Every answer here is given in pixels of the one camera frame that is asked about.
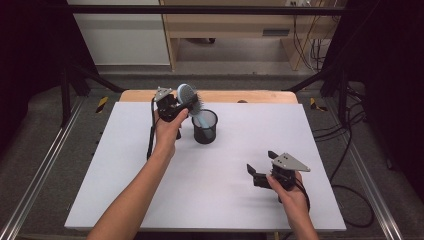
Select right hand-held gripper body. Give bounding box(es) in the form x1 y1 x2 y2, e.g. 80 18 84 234
252 152 312 204

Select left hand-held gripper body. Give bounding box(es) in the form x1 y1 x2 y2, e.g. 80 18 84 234
154 86 188 141

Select light blue hairbrush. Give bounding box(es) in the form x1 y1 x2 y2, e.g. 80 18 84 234
175 83 214 140

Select black mesh pen holder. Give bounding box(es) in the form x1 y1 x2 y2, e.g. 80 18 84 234
191 108 219 145

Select person's left hand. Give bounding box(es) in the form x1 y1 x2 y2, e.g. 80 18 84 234
154 107 190 159

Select person's right hand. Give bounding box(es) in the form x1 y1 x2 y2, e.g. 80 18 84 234
265 171 311 219

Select white table mat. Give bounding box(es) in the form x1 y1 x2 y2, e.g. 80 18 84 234
64 101 347 233

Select wooden table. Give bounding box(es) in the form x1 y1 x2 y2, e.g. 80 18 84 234
119 89 299 105

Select yellow black floor tape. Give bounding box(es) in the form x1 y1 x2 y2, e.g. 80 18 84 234
95 95 110 114
309 97 329 113

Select white cabinet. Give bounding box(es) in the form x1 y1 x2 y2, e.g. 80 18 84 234
65 0 171 67

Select wooden desk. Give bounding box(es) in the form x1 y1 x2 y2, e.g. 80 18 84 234
159 0 348 72

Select black curtain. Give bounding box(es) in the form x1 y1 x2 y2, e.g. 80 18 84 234
321 0 424 204
0 0 98 158

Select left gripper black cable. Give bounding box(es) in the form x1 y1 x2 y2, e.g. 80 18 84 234
146 97 160 162

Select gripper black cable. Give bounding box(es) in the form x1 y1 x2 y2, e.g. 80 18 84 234
146 97 160 162
294 179 375 230

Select bundle of black floor cables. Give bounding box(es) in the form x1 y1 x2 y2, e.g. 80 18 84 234
312 81 368 175

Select aluminium rail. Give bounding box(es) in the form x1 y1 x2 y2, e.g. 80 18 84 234
0 96 86 240
324 99 404 240

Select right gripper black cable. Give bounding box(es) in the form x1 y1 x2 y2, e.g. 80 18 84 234
294 179 375 230

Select black metal frame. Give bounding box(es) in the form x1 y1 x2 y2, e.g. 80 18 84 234
59 3 354 128

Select hanging black cables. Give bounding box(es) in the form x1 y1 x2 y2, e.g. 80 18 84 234
291 0 333 73

